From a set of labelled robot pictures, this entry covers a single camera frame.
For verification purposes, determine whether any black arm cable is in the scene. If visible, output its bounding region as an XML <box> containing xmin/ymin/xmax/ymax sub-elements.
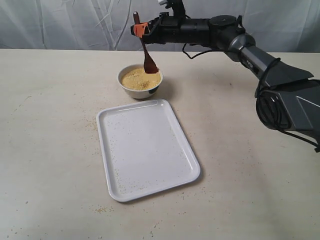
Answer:
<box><xmin>181</xmin><ymin>42</ymin><xmax>320</xmax><ymax>148</ymax></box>

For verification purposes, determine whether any white bowl of yellow grain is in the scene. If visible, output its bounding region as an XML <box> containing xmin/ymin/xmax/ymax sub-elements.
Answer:
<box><xmin>117</xmin><ymin>64</ymin><xmax>163</xmax><ymax>100</ymax></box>

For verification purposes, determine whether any brown wooden spoon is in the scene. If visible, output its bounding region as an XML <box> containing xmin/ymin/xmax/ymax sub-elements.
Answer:
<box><xmin>133</xmin><ymin>11</ymin><xmax>159</xmax><ymax>74</ymax></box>

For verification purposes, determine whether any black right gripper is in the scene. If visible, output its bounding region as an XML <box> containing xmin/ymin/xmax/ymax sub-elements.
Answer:
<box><xmin>130</xmin><ymin>12</ymin><xmax>211</xmax><ymax>47</ymax></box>

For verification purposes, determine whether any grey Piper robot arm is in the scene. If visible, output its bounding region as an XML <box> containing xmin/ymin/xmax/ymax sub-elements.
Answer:
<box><xmin>131</xmin><ymin>12</ymin><xmax>320</xmax><ymax>152</ymax></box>

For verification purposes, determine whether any white backdrop curtain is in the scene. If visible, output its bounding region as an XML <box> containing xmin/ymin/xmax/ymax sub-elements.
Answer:
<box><xmin>0</xmin><ymin>0</ymin><xmax>320</xmax><ymax>53</ymax></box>

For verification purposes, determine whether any white rectangular tray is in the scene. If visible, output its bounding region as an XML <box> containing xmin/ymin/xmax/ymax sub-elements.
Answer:
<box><xmin>96</xmin><ymin>99</ymin><xmax>201</xmax><ymax>203</ymax></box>

